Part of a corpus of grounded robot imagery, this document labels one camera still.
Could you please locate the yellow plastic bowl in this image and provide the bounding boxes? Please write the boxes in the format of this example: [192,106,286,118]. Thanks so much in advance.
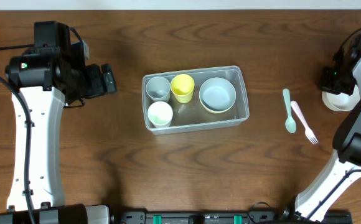
[200,100,234,114]

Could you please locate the yellow plastic cup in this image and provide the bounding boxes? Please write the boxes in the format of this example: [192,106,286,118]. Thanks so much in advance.
[171,74,195,103]

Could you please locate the grey plastic cup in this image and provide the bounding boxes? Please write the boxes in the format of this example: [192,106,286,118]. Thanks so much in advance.
[146,77,171,103]

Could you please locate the pink plastic fork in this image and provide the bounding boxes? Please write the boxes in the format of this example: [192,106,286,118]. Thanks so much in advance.
[291,101,319,144]

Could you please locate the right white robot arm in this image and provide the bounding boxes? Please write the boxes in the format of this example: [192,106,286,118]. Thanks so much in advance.
[288,58,361,222]

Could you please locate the white bowl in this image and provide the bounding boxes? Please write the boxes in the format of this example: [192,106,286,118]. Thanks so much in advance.
[199,77,237,110]
[322,85,360,111]

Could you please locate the pale green plastic spoon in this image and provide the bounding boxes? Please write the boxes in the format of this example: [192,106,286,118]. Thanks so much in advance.
[283,88,296,134]

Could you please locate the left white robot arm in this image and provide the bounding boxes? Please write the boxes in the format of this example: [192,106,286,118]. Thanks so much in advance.
[0,54,116,223]

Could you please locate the clear plastic container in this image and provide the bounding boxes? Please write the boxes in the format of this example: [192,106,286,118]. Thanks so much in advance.
[142,65,250,135]

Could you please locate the white plastic cup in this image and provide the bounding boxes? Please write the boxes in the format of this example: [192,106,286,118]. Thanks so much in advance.
[148,101,174,128]

